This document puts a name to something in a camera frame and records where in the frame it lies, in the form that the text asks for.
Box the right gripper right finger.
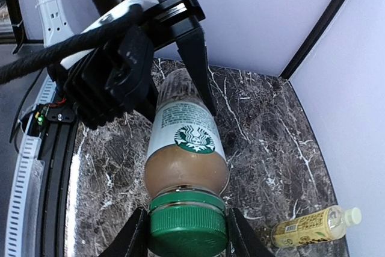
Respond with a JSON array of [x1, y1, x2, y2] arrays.
[[226, 208, 274, 257]]

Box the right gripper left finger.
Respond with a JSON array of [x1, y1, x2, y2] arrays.
[[99, 207, 150, 257]]

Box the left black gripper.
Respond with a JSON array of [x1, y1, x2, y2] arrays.
[[129, 0, 217, 122]]

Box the green bottle cap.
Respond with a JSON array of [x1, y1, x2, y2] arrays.
[[149, 191, 229, 256]]

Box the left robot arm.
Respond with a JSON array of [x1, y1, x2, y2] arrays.
[[51, 0, 216, 129]]

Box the yellow tea bottle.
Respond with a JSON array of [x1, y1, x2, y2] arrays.
[[271, 205, 362, 248]]

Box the white slotted cable duct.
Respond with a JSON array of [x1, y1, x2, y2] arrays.
[[4, 76, 56, 256]]

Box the black front rail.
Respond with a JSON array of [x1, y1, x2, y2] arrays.
[[35, 105, 78, 256]]

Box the left black frame post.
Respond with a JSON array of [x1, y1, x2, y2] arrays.
[[280, 0, 345, 79]]

